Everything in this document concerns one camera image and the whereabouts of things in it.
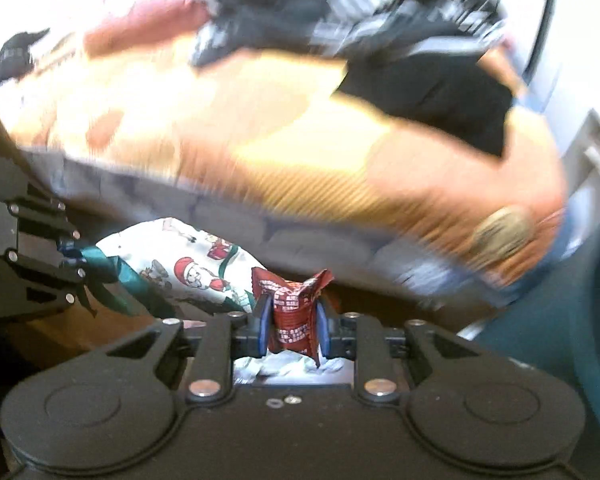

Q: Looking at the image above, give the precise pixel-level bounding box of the plain black cloth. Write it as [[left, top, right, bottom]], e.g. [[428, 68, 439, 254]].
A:
[[332, 50, 516, 158]]

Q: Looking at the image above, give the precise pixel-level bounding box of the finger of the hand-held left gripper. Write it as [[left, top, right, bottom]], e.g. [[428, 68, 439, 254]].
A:
[[7, 180, 82, 242], [5, 247, 88, 318]]

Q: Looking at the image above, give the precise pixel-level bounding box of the white Christmas-print bag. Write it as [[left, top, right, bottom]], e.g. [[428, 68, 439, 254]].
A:
[[77, 217, 268, 321]]

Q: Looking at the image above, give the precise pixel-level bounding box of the dark red snack wrapper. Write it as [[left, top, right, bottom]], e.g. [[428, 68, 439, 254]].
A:
[[250, 267, 336, 368]]

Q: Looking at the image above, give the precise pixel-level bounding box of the teal bin with deer print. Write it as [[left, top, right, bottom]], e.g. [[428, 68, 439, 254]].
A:
[[455, 210, 600, 466]]

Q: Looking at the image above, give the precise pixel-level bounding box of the white sliding wardrobe door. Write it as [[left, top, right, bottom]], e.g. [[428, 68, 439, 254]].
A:
[[495, 0, 600, 111]]

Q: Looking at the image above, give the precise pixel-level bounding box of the crumpled white plastic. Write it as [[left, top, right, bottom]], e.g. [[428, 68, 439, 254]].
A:
[[232, 355, 356, 386]]

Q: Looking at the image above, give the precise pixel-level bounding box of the black leaf-print duvet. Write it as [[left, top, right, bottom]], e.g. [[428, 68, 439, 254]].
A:
[[190, 0, 506, 68]]

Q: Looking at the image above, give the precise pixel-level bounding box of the black and white cloth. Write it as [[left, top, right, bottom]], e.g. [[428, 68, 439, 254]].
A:
[[0, 30, 51, 83]]

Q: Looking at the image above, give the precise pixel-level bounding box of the bed with orange floral sheet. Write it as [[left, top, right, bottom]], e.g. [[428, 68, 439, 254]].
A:
[[0, 25, 571, 306]]

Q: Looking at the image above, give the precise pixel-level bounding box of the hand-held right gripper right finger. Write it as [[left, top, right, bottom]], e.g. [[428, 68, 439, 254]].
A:
[[314, 299, 481, 403]]

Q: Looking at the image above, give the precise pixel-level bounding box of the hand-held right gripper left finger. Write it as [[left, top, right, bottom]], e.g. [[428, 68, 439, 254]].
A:
[[105, 294, 273, 403]]

